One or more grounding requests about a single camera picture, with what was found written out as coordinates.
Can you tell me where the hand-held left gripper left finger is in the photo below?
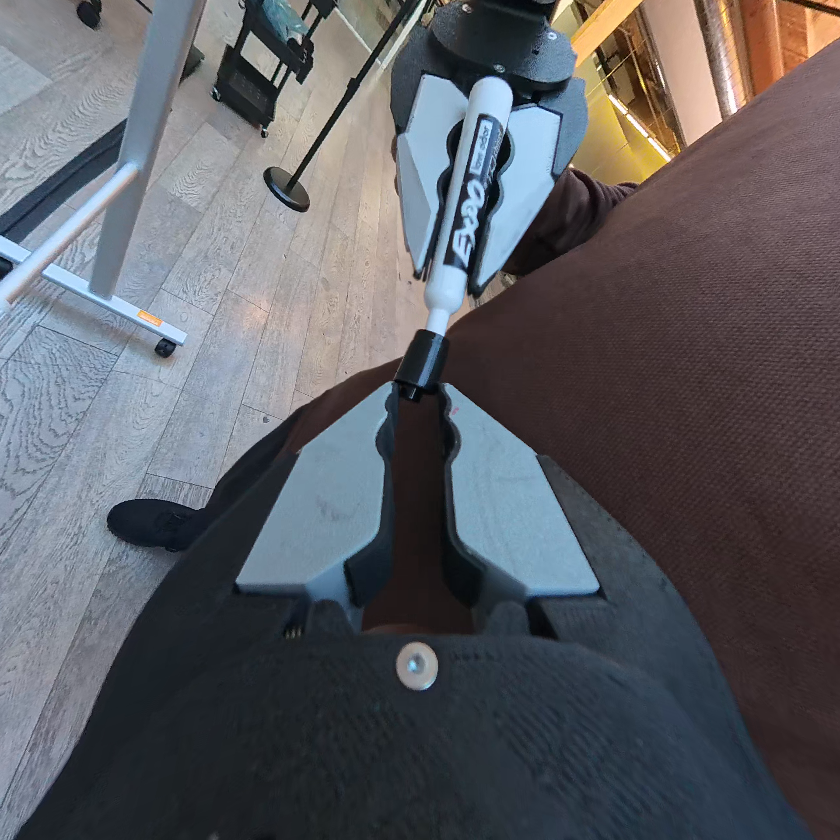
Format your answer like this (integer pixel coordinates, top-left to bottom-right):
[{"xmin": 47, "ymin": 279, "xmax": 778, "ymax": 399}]
[{"xmin": 235, "ymin": 382, "xmax": 401, "ymax": 624}]

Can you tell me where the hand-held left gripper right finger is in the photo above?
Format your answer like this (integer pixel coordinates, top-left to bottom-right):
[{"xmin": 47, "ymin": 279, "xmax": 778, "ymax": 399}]
[{"xmin": 436, "ymin": 384, "xmax": 601, "ymax": 627}]

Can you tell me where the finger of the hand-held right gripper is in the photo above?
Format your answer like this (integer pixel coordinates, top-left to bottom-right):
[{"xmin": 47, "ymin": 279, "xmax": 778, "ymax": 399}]
[
  {"xmin": 395, "ymin": 73, "xmax": 473, "ymax": 277},
  {"xmin": 467, "ymin": 108, "xmax": 565, "ymax": 293}
]

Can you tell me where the black dry-erase marker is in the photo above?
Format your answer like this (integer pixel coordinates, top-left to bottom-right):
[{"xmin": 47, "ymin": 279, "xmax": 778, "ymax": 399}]
[{"xmin": 422, "ymin": 77, "xmax": 515, "ymax": 336}]

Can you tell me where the black marker cap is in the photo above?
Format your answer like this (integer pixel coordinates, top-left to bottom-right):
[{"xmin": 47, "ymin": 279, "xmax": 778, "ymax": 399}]
[{"xmin": 394, "ymin": 330, "xmax": 450, "ymax": 403}]

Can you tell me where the person's right forearm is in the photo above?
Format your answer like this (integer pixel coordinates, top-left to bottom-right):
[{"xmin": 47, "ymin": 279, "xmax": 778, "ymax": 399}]
[{"xmin": 502, "ymin": 167, "xmax": 641, "ymax": 277}]

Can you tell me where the person's dark trousered leg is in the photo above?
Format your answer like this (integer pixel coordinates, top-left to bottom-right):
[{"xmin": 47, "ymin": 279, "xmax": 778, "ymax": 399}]
[{"xmin": 184, "ymin": 394, "xmax": 309, "ymax": 546}]

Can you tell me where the black round-base stand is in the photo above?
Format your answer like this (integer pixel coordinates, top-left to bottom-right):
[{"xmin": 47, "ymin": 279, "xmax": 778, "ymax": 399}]
[{"xmin": 264, "ymin": 0, "xmax": 441, "ymax": 214}]

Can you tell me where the person's black shoe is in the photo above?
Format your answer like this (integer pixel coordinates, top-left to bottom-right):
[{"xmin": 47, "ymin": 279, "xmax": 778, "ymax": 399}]
[{"xmin": 107, "ymin": 499, "xmax": 198, "ymax": 553}]

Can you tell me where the black utility cart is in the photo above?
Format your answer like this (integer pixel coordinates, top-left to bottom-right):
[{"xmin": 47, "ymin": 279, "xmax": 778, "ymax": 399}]
[{"xmin": 211, "ymin": 0, "xmax": 339, "ymax": 139}]

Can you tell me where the silver-framed rolling whiteboard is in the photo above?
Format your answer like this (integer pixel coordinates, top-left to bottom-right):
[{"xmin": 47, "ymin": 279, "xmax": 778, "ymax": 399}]
[{"xmin": 0, "ymin": 0, "xmax": 211, "ymax": 358}]

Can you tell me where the silver metal duct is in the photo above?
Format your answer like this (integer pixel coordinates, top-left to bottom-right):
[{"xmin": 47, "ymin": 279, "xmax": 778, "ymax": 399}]
[{"xmin": 696, "ymin": 0, "xmax": 754, "ymax": 120}]

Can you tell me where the black floor cable cover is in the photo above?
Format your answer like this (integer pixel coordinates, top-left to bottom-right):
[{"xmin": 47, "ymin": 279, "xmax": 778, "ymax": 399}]
[{"xmin": 0, "ymin": 121, "xmax": 129, "ymax": 240}]

